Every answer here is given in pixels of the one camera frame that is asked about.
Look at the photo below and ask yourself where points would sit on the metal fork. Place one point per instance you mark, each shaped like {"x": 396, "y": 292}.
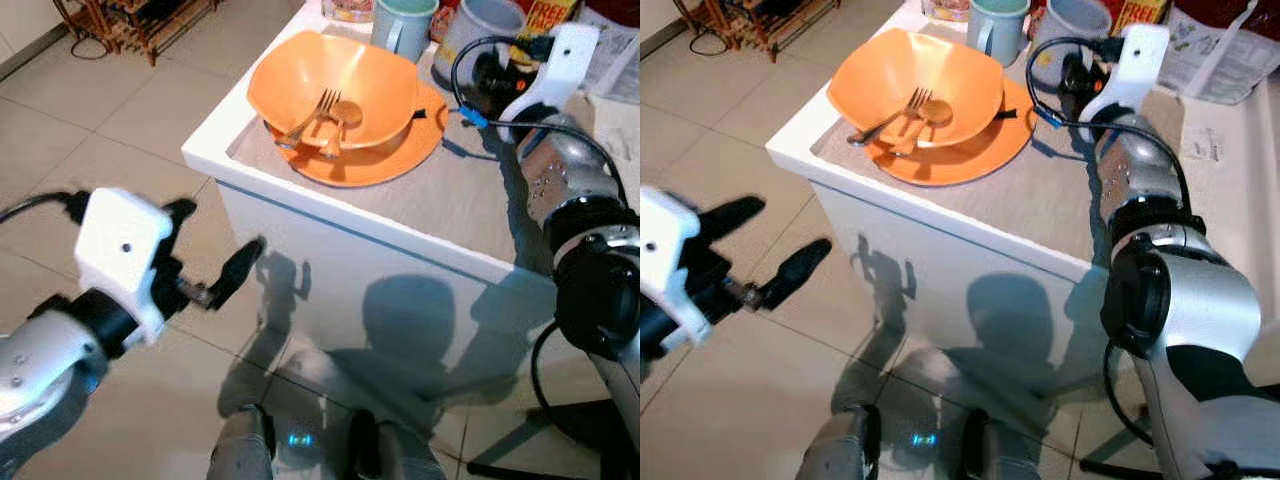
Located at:
{"x": 915, "y": 100}
{"x": 325, "y": 101}

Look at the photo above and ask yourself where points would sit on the grey right robot leg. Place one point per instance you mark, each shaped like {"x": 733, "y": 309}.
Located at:
{"x": 1005, "y": 455}
{"x": 400, "y": 455}

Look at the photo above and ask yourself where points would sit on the orange plate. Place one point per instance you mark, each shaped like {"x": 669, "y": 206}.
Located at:
{"x": 400, "y": 152}
{"x": 985, "y": 152}

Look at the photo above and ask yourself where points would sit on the black floor stand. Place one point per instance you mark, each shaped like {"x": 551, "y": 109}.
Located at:
{"x": 1115, "y": 468}

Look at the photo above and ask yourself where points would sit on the printed newspaper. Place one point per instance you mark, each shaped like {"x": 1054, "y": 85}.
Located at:
{"x": 1220, "y": 60}
{"x": 615, "y": 60}

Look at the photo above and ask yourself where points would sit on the wooden spoon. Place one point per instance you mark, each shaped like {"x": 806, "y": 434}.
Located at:
{"x": 348, "y": 112}
{"x": 937, "y": 110}

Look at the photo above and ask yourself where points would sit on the grey left robot leg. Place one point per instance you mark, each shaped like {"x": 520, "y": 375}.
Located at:
{"x": 835, "y": 450}
{"x": 240, "y": 450}

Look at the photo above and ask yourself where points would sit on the grey robot leg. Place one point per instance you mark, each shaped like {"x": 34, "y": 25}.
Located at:
{"x": 1005, "y": 455}
{"x": 240, "y": 450}
{"x": 400, "y": 455}
{"x": 835, "y": 450}

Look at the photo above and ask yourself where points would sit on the white counter cabinet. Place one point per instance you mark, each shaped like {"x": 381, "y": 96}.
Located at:
{"x": 950, "y": 260}
{"x": 350, "y": 260}

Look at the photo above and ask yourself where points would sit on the pale green mug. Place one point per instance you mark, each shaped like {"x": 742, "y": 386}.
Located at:
{"x": 400, "y": 25}
{"x": 995, "y": 25}

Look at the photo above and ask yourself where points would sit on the wooden rack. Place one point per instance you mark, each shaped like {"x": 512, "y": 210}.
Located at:
{"x": 140, "y": 25}
{"x": 760, "y": 25}

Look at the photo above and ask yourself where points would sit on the patterned snack pack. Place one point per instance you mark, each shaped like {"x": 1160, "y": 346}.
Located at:
{"x": 348, "y": 10}
{"x": 945, "y": 10}

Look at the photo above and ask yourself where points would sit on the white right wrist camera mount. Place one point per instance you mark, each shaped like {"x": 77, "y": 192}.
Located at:
{"x": 560, "y": 70}
{"x": 1135, "y": 65}

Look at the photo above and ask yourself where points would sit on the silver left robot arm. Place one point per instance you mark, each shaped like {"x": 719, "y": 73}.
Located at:
{"x": 650, "y": 332}
{"x": 40, "y": 370}

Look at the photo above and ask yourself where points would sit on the grey mug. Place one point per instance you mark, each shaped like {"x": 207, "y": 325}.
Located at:
{"x": 480, "y": 25}
{"x": 1070, "y": 22}

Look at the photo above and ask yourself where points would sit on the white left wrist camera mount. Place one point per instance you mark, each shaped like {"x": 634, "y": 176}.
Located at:
{"x": 115, "y": 250}
{"x": 665, "y": 250}

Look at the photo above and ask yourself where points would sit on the orange wavy bowl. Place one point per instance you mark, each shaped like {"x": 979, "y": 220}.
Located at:
{"x": 370, "y": 80}
{"x": 960, "y": 75}

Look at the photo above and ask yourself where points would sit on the dark red bag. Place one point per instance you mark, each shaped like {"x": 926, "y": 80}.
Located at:
{"x": 615, "y": 10}
{"x": 1230, "y": 15}

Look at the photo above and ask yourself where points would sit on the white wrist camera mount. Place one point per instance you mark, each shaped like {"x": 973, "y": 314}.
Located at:
{"x": 1135, "y": 65}
{"x": 115, "y": 250}
{"x": 560, "y": 70}
{"x": 665, "y": 250}

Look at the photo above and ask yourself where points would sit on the red and yellow box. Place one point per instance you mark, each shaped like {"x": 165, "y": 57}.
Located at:
{"x": 550, "y": 15}
{"x": 1140, "y": 12}

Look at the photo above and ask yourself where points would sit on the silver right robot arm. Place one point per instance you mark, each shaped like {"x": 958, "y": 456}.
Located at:
{"x": 1150, "y": 175}
{"x": 570, "y": 175}

